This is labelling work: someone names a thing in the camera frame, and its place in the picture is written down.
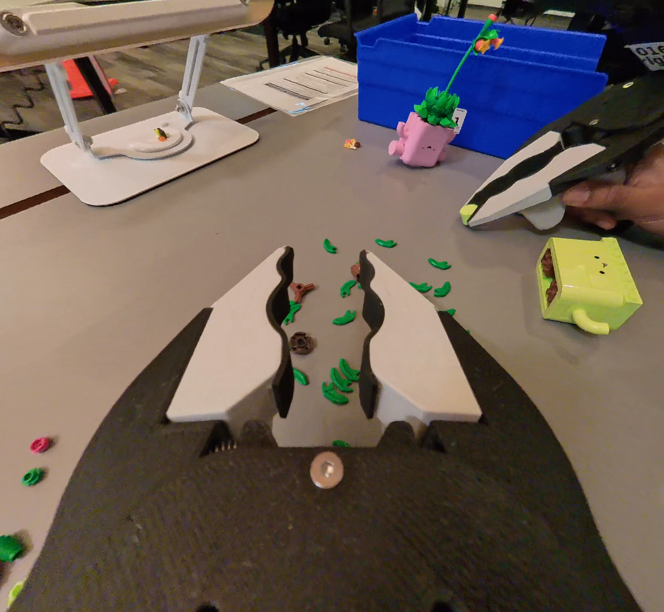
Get printed paper sheet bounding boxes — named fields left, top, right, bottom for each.
left=220, top=56, right=360, bottom=116

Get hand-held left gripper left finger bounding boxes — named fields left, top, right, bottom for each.
left=166, top=246, right=295, bottom=423

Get person's right hand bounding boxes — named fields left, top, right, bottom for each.
left=562, top=140, right=664, bottom=237

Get lime green toy pot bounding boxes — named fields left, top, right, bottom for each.
left=536, top=237, right=644, bottom=335

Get white book stand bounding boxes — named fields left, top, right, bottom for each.
left=0, top=0, right=276, bottom=206

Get blue plastic bin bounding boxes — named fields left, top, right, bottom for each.
left=358, top=70, right=609, bottom=160
left=355, top=13, right=608, bottom=89

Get red plastic object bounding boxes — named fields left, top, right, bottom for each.
left=62, top=59, right=119, bottom=100

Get scattered green toy leaves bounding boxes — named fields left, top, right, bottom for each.
left=283, top=238, right=470, bottom=448

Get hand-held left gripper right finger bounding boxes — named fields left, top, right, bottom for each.
left=358, top=249, right=482, bottom=425

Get pink toy pot with plant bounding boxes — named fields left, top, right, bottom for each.
left=388, top=13, right=505, bottom=168

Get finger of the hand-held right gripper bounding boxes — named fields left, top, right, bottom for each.
left=463, top=131, right=606, bottom=209
left=468, top=183, right=559, bottom=230

